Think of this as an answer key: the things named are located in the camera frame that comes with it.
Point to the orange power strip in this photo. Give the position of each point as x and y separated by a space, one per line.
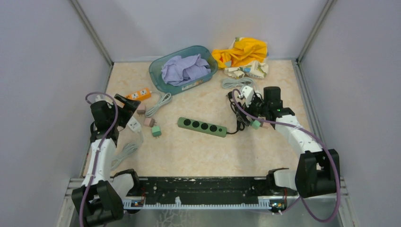
140 95

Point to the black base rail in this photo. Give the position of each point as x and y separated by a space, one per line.
206 193

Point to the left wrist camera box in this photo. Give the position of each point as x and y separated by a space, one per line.
99 98

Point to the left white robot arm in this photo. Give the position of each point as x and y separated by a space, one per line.
99 199

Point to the green power strip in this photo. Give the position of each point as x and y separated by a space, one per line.
203 127

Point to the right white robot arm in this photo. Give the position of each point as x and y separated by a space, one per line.
314 175

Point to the cream dinosaur print cloth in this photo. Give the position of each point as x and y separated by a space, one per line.
255 69

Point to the purple cloth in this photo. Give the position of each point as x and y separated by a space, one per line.
178 70

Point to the yellow cloth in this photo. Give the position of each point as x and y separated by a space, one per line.
243 51

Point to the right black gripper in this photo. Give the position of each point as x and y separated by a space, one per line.
256 99

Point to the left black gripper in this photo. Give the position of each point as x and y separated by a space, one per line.
129 108

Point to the teal plastic basin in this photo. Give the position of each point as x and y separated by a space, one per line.
156 66

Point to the green charger plug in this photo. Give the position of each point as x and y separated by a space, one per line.
156 131
255 124

